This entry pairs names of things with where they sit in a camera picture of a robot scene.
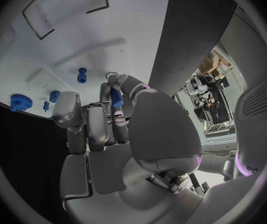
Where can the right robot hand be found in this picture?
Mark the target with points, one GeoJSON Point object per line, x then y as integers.
{"type": "Point", "coordinates": [161, 130]}

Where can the blue cylinder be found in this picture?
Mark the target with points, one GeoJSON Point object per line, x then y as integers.
{"type": "Point", "coordinates": [117, 98]}

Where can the white task board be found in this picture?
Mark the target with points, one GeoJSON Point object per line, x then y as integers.
{"type": "Point", "coordinates": [89, 41]}

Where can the person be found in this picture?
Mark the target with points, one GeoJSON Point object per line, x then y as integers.
{"type": "Point", "coordinates": [195, 87]}

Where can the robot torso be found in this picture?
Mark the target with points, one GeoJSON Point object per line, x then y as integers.
{"type": "Point", "coordinates": [256, 127]}

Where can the blue spool-shaped plug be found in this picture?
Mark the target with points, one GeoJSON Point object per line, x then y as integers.
{"type": "Point", "coordinates": [82, 76]}

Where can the blue block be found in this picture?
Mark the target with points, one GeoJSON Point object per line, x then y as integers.
{"type": "Point", "coordinates": [54, 96]}

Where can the small blue peg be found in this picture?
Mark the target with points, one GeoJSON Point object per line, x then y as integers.
{"type": "Point", "coordinates": [46, 106]}

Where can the blue gear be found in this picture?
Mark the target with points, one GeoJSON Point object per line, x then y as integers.
{"type": "Point", "coordinates": [21, 101]}

